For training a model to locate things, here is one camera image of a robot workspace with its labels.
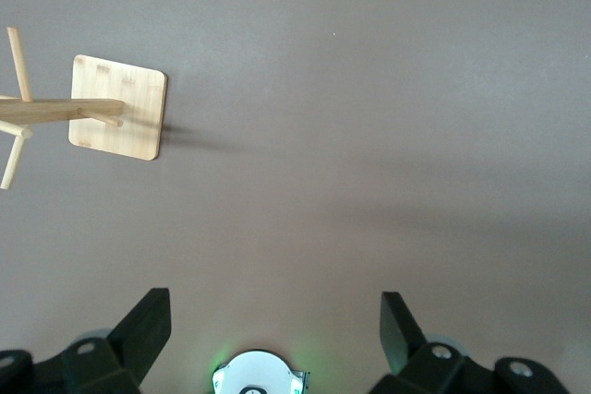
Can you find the wooden cup rack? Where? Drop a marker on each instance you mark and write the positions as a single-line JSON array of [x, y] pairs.
[[120, 89]]

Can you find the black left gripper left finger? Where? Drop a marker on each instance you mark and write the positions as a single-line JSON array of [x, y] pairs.
[[138, 334]]

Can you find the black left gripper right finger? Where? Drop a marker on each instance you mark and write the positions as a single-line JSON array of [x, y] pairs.
[[401, 329]]

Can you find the brown table mat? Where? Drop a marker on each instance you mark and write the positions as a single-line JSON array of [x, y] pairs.
[[369, 135]]

